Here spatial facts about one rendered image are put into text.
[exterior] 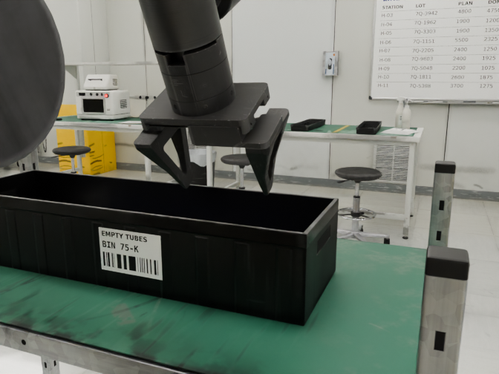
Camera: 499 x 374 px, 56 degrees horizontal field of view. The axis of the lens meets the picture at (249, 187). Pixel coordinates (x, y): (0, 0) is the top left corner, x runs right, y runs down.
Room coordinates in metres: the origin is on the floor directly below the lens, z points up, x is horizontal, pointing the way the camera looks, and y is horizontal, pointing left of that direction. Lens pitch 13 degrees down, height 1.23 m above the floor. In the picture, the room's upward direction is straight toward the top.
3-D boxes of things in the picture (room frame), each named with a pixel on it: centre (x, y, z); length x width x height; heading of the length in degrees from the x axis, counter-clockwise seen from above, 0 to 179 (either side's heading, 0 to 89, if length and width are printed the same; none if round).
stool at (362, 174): (3.37, -0.80, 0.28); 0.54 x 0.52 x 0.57; 1
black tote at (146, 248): (0.68, 0.17, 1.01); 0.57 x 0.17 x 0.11; 68
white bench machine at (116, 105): (4.97, 1.53, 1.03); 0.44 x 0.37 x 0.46; 74
